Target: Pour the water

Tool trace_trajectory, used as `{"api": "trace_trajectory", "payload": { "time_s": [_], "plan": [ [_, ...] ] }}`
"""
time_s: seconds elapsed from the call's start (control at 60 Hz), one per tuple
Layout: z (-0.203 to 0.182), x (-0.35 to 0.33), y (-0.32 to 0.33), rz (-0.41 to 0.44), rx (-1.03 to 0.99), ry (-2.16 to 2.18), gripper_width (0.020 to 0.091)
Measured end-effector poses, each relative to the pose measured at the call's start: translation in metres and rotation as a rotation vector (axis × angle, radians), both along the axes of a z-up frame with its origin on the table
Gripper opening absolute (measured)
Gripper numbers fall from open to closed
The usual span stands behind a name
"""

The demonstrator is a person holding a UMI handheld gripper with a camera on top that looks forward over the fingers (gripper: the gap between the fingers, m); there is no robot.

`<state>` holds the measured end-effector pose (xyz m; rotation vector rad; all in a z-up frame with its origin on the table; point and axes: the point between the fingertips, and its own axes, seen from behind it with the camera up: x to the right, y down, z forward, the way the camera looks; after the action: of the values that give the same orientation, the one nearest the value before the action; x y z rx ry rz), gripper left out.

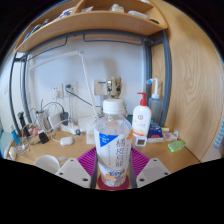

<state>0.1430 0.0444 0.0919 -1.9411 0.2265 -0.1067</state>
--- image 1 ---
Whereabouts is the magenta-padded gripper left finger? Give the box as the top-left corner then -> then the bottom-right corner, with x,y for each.
55,147 -> 100,190

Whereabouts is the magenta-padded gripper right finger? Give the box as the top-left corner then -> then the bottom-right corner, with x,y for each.
127,147 -> 172,190

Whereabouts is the clear plastic water bottle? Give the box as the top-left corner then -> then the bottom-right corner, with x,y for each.
94,98 -> 134,188

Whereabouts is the small white oval device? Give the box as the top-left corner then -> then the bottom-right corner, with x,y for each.
59,135 -> 74,147

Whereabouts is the small white square thermometer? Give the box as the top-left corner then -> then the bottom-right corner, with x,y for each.
134,135 -> 148,148

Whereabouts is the small green plastic packet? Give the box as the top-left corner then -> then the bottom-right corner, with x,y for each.
167,139 -> 187,153

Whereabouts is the white paper bag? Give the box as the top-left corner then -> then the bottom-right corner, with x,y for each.
85,123 -> 98,145

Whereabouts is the pink white tube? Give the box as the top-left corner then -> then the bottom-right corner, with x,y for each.
163,130 -> 179,143

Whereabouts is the small blue box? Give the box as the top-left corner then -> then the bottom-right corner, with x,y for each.
147,123 -> 164,139

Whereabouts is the white power strip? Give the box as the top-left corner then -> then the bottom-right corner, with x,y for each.
59,123 -> 81,135

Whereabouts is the black plug adapter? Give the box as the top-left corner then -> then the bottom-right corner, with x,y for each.
38,132 -> 50,144

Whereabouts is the white red-pump lotion bottle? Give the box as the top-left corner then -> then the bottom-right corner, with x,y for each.
131,92 -> 153,138

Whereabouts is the white power adapter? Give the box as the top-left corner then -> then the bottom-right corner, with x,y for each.
47,112 -> 62,131

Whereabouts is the black charger block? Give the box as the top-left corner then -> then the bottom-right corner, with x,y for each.
59,111 -> 70,126

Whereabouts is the wrapped yellow round bun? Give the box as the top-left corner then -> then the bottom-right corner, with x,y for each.
8,146 -> 21,161

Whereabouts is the blue white-nozzle squeeze bottle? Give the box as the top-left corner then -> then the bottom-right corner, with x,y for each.
146,77 -> 163,126

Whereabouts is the blue white-capped can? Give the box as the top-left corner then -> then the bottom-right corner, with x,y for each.
9,124 -> 22,146

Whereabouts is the blue striped towel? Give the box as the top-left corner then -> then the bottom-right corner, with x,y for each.
213,119 -> 224,149

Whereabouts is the white desk lamp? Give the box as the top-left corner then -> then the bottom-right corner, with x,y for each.
28,49 -> 101,134

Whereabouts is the wooden tree-man figurine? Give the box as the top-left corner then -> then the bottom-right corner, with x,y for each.
105,76 -> 123,100

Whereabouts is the wooden shelf unit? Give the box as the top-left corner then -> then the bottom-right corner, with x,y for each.
14,0 -> 168,54

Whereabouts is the white wall socket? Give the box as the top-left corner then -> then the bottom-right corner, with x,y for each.
51,85 -> 64,99
64,82 -> 78,97

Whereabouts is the grey metal desk frame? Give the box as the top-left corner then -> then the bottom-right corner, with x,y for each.
8,29 -> 173,134

